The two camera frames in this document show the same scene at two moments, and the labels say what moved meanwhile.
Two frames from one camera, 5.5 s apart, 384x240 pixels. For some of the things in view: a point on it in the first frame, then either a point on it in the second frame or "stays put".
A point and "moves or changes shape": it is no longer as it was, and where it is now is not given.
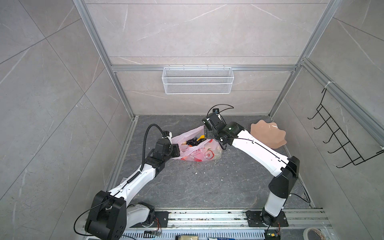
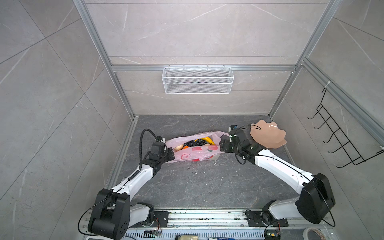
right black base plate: x=254 y=219 stays put
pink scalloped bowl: x=269 y=134 stays put
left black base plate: x=163 y=217 stays put
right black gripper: x=207 y=134 to x=224 y=145
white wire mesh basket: x=197 y=80 stays put
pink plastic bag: x=207 y=150 moves or changes shape
